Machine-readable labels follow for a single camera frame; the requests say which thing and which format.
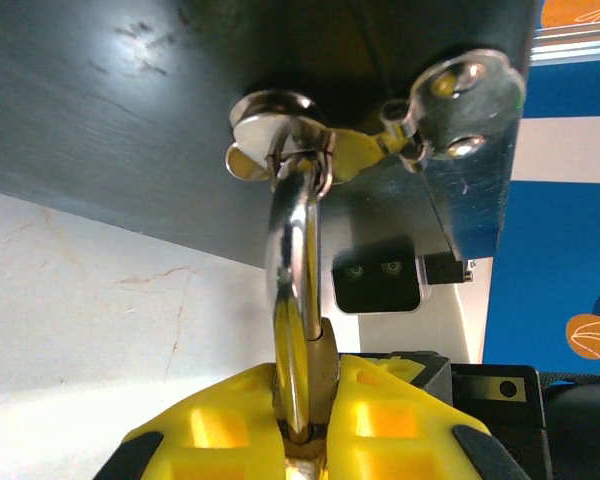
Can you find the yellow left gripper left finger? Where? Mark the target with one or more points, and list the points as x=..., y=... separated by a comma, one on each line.
x=205, y=440

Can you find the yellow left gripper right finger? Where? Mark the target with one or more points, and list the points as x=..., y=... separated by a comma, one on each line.
x=390, y=440

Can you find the silver padlock shackle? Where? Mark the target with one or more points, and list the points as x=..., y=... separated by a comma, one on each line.
x=300, y=280

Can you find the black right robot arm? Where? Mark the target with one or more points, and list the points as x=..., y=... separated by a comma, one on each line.
x=585, y=435

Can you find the blue backdrop with orange shapes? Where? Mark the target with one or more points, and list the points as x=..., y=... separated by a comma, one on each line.
x=555, y=230

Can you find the silver hasp latch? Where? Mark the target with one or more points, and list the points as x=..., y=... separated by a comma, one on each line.
x=460, y=110

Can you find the black box with painted lid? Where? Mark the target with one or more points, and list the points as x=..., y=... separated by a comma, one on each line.
x=105, y=110

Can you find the aluminium frame rail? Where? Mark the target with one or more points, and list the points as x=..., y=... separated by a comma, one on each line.
x=575, y=45

